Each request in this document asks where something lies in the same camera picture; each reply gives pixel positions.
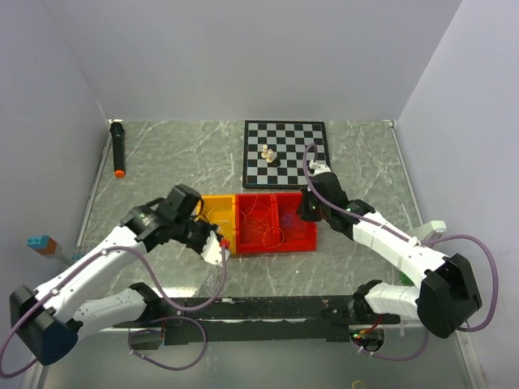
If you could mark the black marker orange cap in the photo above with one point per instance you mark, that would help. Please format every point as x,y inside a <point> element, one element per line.
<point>118,148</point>

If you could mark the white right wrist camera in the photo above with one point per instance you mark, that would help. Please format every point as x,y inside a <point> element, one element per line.
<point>317,168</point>

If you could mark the green plastic toy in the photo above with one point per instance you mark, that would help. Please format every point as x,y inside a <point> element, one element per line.
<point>405,279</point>

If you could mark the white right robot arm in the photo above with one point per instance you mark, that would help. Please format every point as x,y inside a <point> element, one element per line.
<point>443,294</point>

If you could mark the white stand bracket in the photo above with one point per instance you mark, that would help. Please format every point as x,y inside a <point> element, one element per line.
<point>431,230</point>

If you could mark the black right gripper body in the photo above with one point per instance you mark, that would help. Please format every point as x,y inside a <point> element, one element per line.
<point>310,208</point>

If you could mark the blue brown toy block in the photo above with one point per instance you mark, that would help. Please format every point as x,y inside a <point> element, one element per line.
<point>43,245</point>

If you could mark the red plastic bin middle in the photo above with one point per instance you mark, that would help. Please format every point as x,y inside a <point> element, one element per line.
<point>257,228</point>

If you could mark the red plastic bin right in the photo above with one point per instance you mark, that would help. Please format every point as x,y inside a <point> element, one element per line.
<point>296,235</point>

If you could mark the black chess piece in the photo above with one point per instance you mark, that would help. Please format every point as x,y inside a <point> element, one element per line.
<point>275,162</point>

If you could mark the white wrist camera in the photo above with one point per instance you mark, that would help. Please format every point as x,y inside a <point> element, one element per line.
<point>317,168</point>
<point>216,250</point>

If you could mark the white chess piece tall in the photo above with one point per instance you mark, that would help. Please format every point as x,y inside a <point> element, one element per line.
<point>264,153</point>

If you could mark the white chess piece short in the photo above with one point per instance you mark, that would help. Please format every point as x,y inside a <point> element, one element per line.
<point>270,156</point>

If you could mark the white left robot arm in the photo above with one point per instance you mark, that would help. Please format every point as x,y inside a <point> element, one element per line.
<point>52,318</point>

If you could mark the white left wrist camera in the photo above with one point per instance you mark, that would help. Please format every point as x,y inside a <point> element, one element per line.
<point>216,250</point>

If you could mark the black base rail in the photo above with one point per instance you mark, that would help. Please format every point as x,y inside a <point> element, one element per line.
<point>327,318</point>

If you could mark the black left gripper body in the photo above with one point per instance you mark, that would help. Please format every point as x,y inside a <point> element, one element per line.
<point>194,233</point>

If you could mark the red plastic bin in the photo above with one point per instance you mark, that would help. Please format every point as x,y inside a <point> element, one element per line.
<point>296,235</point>
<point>257,228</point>

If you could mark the black white chessboard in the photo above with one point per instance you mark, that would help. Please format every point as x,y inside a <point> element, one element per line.
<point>288,140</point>

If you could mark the yellow plastic bin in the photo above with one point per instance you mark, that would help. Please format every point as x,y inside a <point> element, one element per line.
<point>220,209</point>

